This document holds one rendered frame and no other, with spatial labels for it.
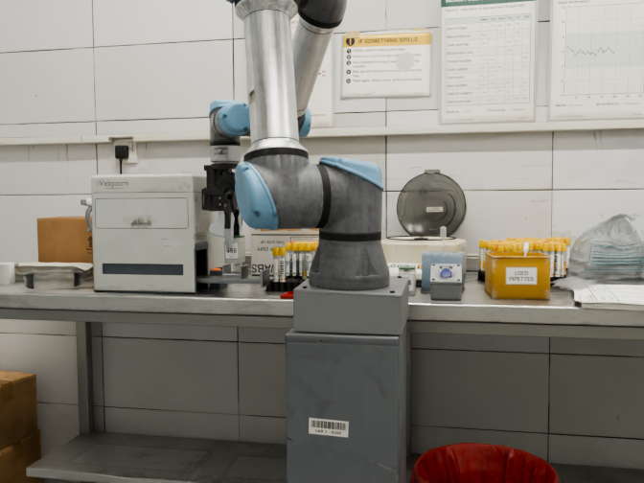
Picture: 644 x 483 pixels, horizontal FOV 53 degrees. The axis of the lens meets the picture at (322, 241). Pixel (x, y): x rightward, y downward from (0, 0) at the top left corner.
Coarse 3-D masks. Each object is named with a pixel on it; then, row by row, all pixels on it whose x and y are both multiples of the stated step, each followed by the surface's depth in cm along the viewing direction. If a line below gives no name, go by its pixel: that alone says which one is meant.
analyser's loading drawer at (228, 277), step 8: (224, 272) 162; (232, 272) 166; (240, 272) 160; (264, 272) 161; (200, 280) 162; (208, 280) 161; (216, 280) 161; (224, 280) 161; (232, 280) 160; (240, 280) 160; (248, 280) 159; (256, 280) 159; (264, 280) 161
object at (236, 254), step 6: (234, 240) 161; (240, 240) 161; (234, 246) 161; (240, 246) 161; (228, 252) 161; (234, 252) 161; (240, 252) 161; (228, 258) 161; (234, 258) 161; (240, 258) 161
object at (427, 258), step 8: (424, 256) 162; (432, 256) 161; (440, 256) 160; (448, 256) 160; (456, 256) 159; (464, 256) 162; (424, 264) 162; (464, 264) 162; (424, 272) 162; (464, 272) 162; (424, 280) 162; (464, 280) 163; (424, 288) 162; (464, 288) 163
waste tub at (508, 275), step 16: (496, 256) 150; (512, 256) 150; (528, 256) 150; (544, 256) 154; (496, 272) 150; (512, 272) 150; (528, 272) 150; (544, 272) 149; (496, 288) 151; (512, 288) 150; (528, 288) 150; (544, 288) 149
